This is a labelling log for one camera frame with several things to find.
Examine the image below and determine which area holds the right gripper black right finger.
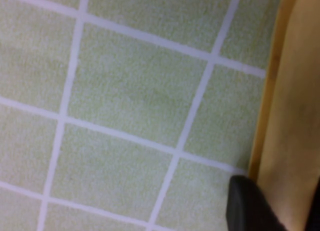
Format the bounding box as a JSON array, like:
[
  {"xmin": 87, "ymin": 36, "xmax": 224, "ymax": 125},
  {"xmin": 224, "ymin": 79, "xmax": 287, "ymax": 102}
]
[{"xmin": 305, "ymin": 175, "xmax": 320, "ymax": 231}]

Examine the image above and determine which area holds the green white-grid mat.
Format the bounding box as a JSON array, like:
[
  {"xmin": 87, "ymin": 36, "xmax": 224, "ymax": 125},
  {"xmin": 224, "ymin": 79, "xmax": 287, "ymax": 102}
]
[{"xmin": 0, "ymin": 0, "xmax": 286, "ymax": 231}]

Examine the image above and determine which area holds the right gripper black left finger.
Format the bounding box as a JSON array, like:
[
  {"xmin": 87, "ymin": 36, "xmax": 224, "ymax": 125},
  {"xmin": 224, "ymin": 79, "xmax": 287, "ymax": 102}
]
[{"xmin": 225, "ymin": 175, "xmax": 290, "ymax": 231}]

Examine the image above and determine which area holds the yellow plastic dustpan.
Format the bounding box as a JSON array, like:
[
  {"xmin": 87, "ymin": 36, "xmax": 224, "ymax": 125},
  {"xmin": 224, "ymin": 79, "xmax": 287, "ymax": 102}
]
[{"xmin": 248, "ymin": 0, "xmax": 320, "ymax": 231}]

